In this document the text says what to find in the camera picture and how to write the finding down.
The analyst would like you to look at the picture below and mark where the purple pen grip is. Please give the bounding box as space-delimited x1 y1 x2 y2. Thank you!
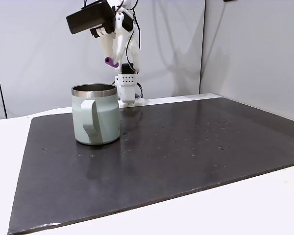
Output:
104 56 119 69

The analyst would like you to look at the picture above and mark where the pale green steel-rimmed mug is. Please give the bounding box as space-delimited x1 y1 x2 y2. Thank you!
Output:
71 83 121 146

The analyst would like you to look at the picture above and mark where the black table mat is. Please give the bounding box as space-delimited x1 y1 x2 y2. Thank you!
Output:
7 97 294 235

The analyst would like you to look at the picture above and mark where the black cable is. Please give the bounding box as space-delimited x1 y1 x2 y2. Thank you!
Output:
136 82 145 100
126 0 142 74

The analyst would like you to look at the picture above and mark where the black camera box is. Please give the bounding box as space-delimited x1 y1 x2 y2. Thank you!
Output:
65 0 116 35

